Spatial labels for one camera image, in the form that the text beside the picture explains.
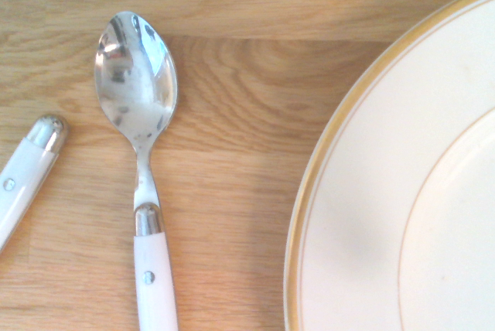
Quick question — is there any white handled metal fork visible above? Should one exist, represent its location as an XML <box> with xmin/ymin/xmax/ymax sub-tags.
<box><xmin>0</xmin><ymin>113</ymin><xmax>70</xmax><ymax>253</ymax></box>

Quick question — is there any cream plate with gold rim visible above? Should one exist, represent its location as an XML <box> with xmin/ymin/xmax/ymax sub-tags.
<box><xmin>283</xmin><ymin>0</ymin><xmax>495</xmax><ymax>331</ymax></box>

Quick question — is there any white handled metal spoon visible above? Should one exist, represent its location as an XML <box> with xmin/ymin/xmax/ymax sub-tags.
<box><xmin>94</xmin><ymin>10</ymin><xmax>180</xmax><ymax>331</ymax></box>

